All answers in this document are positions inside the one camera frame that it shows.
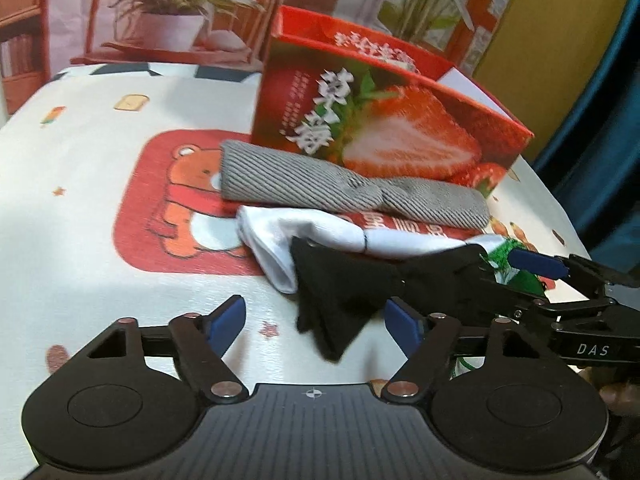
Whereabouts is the black sock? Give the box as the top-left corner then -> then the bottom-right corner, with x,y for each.
291,237 -> 496,362

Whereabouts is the white sock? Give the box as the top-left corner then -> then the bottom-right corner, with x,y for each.
234,204 -> 547,296

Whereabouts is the printed room backdrop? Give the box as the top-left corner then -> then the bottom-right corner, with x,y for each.
1,0 -> 511,115

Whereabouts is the person's right hand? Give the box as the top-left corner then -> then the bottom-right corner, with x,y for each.
578,366 -> 640,417

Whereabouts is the blue curtain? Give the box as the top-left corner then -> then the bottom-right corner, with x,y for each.
533,0 -> 639,272

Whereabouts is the patterned tablecloth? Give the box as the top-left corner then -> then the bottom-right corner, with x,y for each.
0,62 -> 594,480

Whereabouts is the grey ribbed sock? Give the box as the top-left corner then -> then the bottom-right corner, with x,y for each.
220,140 -> 489,230

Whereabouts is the red strawberry cardboard box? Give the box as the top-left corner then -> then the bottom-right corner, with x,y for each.
252,6 -> 533,195

